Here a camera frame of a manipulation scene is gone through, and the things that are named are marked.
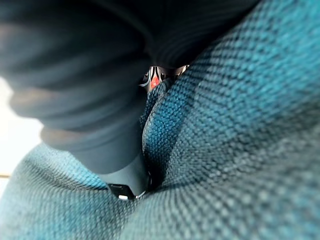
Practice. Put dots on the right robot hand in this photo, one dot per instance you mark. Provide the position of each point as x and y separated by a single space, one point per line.
75 75

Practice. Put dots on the teal woven cushion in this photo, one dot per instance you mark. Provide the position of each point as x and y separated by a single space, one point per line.
225 150

